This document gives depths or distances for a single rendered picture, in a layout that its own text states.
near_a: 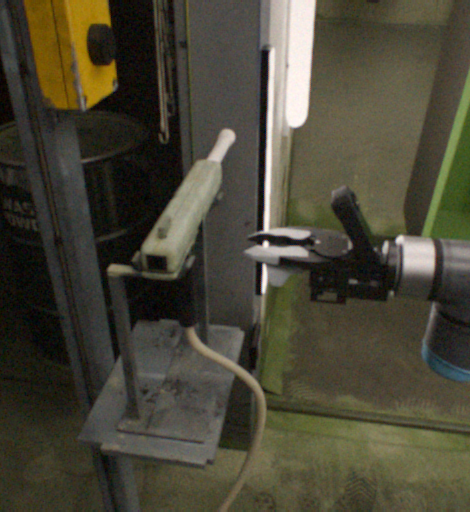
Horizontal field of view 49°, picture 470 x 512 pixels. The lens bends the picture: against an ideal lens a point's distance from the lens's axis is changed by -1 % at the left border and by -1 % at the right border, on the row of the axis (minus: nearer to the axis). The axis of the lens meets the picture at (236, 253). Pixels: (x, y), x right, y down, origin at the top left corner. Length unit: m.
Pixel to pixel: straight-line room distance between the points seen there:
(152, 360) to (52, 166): 0.43
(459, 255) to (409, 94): 2.21
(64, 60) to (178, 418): 0.57
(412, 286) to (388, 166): 2.10
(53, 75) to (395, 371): 1.75
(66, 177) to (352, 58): 2.34
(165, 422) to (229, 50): 0.74
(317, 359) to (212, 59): 1.33
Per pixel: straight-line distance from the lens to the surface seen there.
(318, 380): 2.03
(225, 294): 1.40
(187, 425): 0.89
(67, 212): 0.78
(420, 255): 0.74
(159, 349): 1.03
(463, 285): 0.75
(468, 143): 2.09
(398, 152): 2.83
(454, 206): 2.25
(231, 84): 1.16
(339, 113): 2.85
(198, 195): 0.78
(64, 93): 0.68
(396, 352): 2.22
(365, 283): 0.77
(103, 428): 0.91
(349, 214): 0.70
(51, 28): 0.67
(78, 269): 0.83
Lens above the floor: 1.47
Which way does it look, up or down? 32 degrees down
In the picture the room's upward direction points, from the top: straight up
